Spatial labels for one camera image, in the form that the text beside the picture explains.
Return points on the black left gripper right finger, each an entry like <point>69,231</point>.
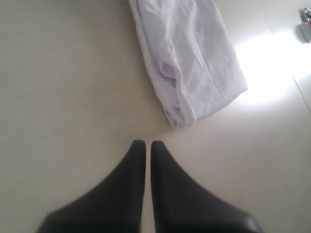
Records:
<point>181,205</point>

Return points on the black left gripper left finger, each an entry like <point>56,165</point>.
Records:
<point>113,206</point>

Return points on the white t-shirt red print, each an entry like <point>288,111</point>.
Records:
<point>188,56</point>

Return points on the shiny metal fixture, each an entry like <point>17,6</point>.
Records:
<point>305,25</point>

